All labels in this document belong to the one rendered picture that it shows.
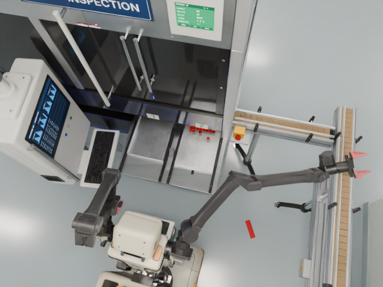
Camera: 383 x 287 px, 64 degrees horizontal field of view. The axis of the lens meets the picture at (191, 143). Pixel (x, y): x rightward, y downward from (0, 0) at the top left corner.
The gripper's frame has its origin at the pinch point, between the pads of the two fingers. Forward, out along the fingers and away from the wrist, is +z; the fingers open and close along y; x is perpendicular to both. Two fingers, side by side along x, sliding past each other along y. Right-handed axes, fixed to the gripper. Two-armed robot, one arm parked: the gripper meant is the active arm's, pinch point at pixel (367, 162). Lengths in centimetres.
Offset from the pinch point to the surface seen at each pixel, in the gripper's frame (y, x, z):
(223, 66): -68, 11, -53
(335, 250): 51, 1, -24
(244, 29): -81, 28, -38
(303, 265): 80, -21, -46
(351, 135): 7, -54, 4
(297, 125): -9, -55, -28
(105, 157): -30, -23, -158
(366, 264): 127, -67, -2
